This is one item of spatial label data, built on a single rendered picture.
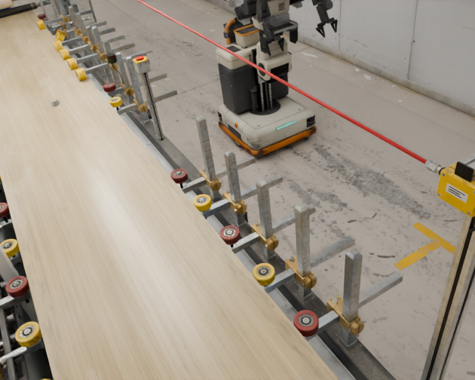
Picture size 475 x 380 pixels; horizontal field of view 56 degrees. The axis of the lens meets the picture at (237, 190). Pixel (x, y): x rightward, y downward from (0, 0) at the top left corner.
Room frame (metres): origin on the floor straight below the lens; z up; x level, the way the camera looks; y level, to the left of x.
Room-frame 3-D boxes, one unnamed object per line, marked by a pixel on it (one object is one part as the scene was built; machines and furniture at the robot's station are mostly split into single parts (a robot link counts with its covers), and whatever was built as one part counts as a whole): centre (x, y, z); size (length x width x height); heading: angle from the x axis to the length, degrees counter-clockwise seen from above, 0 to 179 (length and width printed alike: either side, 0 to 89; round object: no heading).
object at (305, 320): (0.84, -0.15, 0.85); 0.08 x 0.08 x 0.11
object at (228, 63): (3.51, -0.29, 0.59); 0.55 x 0.34 x 0.83; 114
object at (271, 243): (1.34, -0.09, 0.81); 0.14 x 0.06 x 0.05; 25
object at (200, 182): (1.83, 0.09, 0.80); 0.43 x 0.03 x 0.04; 115
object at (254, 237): (1.38, -0.12, 0.81); 0.43 x 0.03 x 0.04; 115
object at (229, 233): (1.30, 0.06, 0.85); 0.08 x 0.08 x 0.11
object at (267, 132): (3.43, -0.33, 0.16); 0.67 x 0.64 x 0.25; 24
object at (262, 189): (1.32, -0.09, 0.88); 0.04 x 0.04 x 0.48; 25
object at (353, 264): (0.87, -0.31, 0.92); 0.04 x 0.04 x 0.48; 25
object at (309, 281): (1.12, -0.19, 0.81); 0.14 x 0.06 x 0.05; 25
